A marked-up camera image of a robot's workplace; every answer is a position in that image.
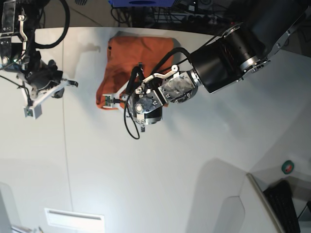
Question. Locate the orange t-shirt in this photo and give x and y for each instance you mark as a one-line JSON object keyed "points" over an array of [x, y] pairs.
{"points": [[126, 52]]}

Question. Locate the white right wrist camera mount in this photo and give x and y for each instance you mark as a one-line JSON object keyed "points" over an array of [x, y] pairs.
{"points": [[39, 86]]}

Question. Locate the black keyboard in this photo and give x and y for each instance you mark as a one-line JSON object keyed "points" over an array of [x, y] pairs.
{"points": [[280, 199]]}

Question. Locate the blue bin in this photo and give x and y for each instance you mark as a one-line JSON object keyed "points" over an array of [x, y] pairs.
{"points": [[142, 3]]}

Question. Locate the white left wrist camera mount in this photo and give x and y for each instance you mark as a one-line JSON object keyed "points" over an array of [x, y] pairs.
{"points": [[115, 100]]}

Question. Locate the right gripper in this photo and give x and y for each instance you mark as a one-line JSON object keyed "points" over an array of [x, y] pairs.
{"points": [[19, 51]]}

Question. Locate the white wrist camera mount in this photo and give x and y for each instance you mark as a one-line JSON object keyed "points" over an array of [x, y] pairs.
{"points": [[115, 100], [39, 86]]}

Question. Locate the green tape roll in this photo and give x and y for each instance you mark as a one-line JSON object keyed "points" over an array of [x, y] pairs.
{"points": [[287, 167]]}

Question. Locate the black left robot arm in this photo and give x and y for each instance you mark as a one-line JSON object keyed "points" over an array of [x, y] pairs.
{"points": [[242, 49]]}

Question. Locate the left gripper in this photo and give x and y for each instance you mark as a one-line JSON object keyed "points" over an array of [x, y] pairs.
{"points": [[145, 104]]}

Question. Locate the white paper box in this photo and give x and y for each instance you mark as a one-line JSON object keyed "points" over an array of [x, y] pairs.
{"points": [[90, 223]]}

